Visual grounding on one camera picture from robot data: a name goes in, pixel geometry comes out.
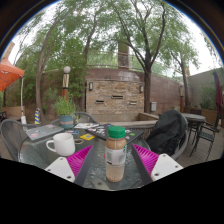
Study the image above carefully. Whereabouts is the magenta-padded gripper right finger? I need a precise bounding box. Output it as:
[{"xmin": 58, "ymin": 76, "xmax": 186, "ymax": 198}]
[{"xmin": 130, "ymin": 143, "xmax": 185, "ymax": 186}]

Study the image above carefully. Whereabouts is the closed maroon patio umbrella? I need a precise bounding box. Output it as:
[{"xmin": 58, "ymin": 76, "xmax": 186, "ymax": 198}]
[{"xmin": 212, "ymin": 69, "xmax": 224, "ymax": 118}]

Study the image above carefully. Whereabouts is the dark-trunked leafy tree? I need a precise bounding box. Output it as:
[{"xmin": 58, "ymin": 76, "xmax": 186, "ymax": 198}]
[
  {"xmin": 166, "ymin": 39, "xmax": 201, "ymax": 108},
  {"xmin": 109, "ymin": 0, "xmax": 188, "ymax": 114}
]

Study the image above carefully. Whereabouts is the green-capped brown drink bottle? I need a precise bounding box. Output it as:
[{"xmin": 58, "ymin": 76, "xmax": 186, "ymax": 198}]
[{"xmin": 104, "ymin": 125, "xmax": 128, "ymax": 183}]

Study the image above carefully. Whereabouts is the white printed paper sheet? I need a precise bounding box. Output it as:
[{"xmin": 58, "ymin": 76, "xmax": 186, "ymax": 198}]
[{"xmin": 73, "ymin": 122, "xmax": 100, "ymax": 130}]

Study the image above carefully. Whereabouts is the grey laptop with stickers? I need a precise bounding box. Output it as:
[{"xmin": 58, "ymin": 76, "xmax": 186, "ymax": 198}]
[{"xmin": 25, "ymin": 124, "xmax": 65, "ymax": 142}]

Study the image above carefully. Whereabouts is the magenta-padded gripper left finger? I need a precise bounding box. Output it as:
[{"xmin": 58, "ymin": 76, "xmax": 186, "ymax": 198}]
[{"xmin": 44, "ymin": 144, "xmax": 98, "ymax": 188}]

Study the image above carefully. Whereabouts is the black laptop with stickers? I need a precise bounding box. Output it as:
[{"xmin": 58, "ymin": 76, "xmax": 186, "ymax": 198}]
[{"xmin": 85, "ymin": 123, "xmax": 145, "ymax": 145}]

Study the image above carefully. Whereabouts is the globe-topped wooden lamp post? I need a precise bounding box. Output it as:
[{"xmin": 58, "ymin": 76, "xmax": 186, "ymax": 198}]
[{"xmin": 61, "ymin": 65, "xmax": 72, "ymax": 101}]

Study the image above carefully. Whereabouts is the black metal patio chair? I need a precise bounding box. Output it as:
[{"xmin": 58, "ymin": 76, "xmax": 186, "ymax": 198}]
[{"xmin": 189, "ymin": 116, "xmax": 223, "ymax": 158}]

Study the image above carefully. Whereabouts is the yellow printed card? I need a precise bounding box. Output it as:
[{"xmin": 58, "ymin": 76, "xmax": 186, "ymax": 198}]
[{"xmin": 79, "ymin": 133, "xmax": 96, "ymax": 141}]

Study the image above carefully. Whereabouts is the round grey patio table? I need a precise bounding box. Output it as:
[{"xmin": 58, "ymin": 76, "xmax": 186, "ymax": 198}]
[{"xmin": 181, "ymin": 112, "xmax": 207, "ymax": 124}]

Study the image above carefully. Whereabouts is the orange patio umbrella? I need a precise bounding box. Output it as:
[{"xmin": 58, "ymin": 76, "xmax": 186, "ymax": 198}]
[{"xmin": 0, "ymin": 56, "xmax": 28, "ymax": 125}]

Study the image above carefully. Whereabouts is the leaning thin-trunked tree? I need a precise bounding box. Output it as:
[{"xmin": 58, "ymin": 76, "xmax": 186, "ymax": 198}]
[{"xmin": 16, "ymin": 0, "xmax": 88, "ymax": 125}]

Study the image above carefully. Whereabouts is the blue yellow striped post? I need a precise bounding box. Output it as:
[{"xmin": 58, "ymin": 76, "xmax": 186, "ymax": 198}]
[{"xmin": 34, "ymin": 107, "xmax": 42, "ymax": 125}]

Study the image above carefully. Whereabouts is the green plant in teal pot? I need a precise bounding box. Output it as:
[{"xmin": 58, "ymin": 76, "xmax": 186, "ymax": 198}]
[{"xmin": 51, "ymin": 95, "xmax": 78, "ymax": 130}]

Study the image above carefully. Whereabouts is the black jacket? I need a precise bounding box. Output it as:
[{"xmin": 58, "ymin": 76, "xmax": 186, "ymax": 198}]
[{"xmin": 146, "ymin": 109, "xmax": 189, "ymax": 157}]

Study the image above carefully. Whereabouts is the white ceramic mug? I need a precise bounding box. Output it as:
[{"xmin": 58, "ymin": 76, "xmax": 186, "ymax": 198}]
[{"xmin": 45, "ymin": 132, "xmax": 76, "ymax": 157}]

